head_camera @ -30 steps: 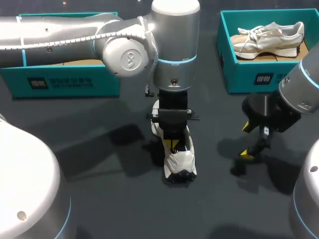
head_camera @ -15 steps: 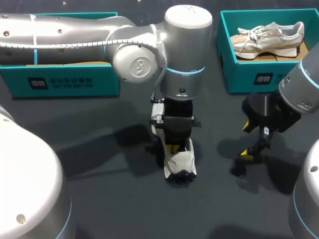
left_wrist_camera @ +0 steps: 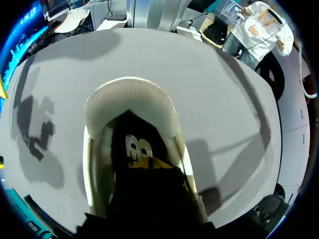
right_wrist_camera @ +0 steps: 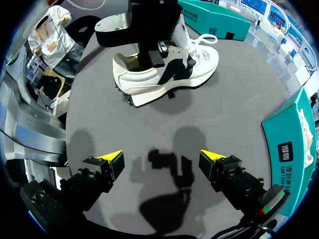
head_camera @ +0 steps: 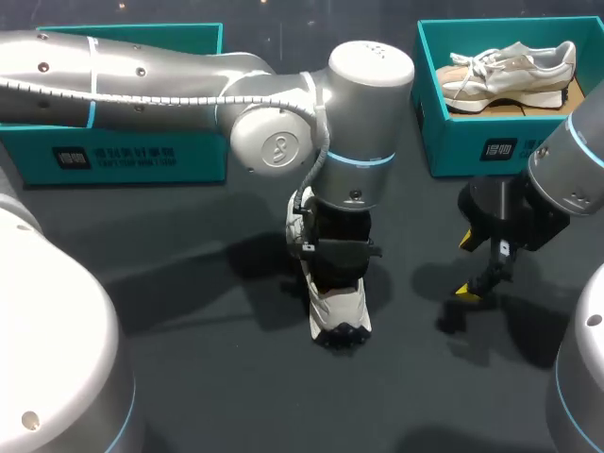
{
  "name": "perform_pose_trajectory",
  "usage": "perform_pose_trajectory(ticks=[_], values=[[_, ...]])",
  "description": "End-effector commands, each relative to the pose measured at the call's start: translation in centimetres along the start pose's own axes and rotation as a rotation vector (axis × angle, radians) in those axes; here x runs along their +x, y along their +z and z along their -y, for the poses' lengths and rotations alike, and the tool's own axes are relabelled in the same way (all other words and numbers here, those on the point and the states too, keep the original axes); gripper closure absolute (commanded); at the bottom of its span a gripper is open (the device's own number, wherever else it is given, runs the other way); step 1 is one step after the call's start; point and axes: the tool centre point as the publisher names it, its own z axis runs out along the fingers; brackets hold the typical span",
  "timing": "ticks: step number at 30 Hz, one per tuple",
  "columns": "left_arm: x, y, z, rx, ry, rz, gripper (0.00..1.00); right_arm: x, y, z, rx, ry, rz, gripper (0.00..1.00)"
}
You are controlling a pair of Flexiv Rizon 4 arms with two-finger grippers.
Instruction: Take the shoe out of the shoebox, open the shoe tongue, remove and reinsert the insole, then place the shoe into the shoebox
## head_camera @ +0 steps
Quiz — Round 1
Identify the white cable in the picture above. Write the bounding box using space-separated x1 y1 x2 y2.
0 78 330 214

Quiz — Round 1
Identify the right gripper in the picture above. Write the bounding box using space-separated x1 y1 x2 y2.
454 172 571 301

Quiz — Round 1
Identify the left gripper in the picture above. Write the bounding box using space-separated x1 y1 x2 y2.
299 197 382 291

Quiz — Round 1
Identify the white shoe with black sole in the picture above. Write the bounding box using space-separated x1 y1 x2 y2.
286 186 373 349

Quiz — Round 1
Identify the beige and white sneaker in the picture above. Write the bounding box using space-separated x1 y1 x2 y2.
434 41 578 114

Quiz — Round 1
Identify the teal box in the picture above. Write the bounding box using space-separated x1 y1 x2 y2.
411 16 604 178
0 22 227 186

